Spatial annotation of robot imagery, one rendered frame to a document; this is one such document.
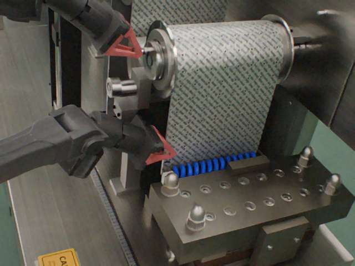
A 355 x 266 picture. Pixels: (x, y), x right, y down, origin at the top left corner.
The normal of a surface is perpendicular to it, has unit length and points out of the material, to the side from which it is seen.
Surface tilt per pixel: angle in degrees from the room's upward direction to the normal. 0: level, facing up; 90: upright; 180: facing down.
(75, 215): 0
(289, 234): 90
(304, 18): 90
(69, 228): 0
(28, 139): 15
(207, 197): 0
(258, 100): 90
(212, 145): 90
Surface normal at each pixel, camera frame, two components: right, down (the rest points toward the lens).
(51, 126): 0.32, -0.67
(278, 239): 0.40, 0.58
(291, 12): -0.91, 0.14
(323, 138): 0.12, -0.80
